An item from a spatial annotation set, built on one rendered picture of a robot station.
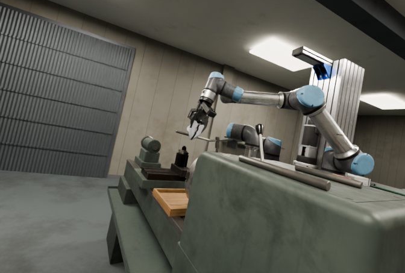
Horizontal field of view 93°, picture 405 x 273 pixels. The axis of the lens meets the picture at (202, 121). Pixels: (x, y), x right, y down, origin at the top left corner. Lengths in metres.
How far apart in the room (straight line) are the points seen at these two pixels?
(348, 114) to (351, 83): 0.23
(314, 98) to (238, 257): 0.78
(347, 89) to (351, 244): 1.37
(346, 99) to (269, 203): 1.29
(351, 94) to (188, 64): 3.64
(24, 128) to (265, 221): 4.37
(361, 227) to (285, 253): 0.17
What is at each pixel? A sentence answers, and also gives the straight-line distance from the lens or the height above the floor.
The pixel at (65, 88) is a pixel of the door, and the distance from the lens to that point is 4.42.
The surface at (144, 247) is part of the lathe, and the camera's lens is 1.48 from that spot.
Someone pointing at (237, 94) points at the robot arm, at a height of 1.54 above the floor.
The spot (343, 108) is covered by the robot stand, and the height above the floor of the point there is 1.69.
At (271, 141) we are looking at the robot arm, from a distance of 1.65.
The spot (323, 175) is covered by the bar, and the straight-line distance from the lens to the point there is 0.79.
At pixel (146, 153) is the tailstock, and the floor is 1.01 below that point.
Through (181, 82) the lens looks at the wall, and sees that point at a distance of 4.59.
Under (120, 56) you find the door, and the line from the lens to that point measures 4.45.
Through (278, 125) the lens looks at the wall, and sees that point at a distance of 6.11.
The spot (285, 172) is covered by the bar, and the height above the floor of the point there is 1.27.
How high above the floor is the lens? 1.33
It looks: 3 degrees up
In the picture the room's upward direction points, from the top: 12 degrees clockwise
